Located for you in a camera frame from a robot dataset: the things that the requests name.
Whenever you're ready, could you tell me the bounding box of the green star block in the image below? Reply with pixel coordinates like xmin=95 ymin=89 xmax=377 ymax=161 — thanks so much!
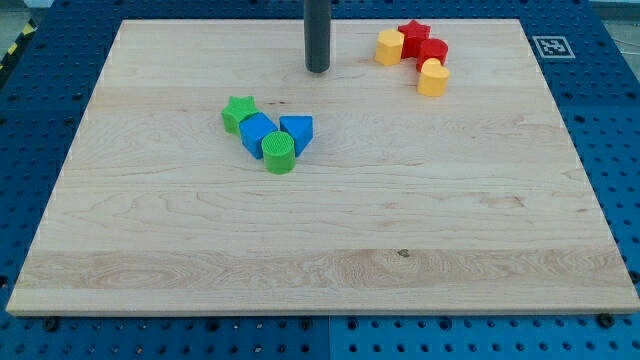
xmin=221 ymin=96 xmax=259 ymax=135

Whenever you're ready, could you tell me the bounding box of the wooden board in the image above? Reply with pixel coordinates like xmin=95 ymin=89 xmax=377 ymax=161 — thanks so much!
xmin=7 ymin=19 xmax=639 ymax=317

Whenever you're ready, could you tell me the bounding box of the black bolt right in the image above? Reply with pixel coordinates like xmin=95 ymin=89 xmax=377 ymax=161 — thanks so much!
xmin=596 ymin=313 xmax=615 ymax=329

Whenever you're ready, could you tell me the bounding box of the red cylinder block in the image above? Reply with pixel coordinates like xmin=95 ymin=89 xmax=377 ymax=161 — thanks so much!
xmin=416 ymin=38 xmax=449 ymax=72

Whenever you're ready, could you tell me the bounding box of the red star block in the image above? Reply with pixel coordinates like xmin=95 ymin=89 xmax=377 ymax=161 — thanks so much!
xmin=397 ymin=20 xmax=431 ymax=59

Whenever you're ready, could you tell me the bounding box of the yellow heart block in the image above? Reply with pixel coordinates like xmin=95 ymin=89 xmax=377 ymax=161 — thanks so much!
xmin=417 ymin=58 xmax=451 ymax=97

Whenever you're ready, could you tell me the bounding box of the green cylinder block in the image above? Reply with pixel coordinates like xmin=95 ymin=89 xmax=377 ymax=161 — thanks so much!
xmin=261 ymin=131 xmax=296 ymax=174

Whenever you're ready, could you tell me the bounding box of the black bolt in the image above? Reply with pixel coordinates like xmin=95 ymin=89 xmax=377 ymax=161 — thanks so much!
xmin=42 ymin=317 xmax=60 ymax=333
xmin=596 ymin=313 xmax=615 ymax=329

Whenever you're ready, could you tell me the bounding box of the black bolt left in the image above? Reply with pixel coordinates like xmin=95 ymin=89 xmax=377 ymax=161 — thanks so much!
xmin=42 ymin=317 xmax=60 ymax=333

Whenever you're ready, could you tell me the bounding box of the white fiducial marker tag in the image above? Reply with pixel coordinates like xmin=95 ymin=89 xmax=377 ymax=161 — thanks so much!
xmin=532 ymin=35 xmax=575 ymax=59

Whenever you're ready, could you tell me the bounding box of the blue cube block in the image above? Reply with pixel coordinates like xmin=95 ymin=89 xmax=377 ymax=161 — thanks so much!
xmin=239 ymin=113 xmax=277 ymax=159

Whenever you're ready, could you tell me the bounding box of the yellow hexagon block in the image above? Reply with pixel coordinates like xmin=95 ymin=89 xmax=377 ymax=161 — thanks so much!
xmin=374 ymin=29 xmax=404 ymax=66

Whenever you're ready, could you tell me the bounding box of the blue triangle block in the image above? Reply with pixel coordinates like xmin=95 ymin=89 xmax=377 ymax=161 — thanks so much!
xmin=279 ymin=115 xmax=314 ymax=157

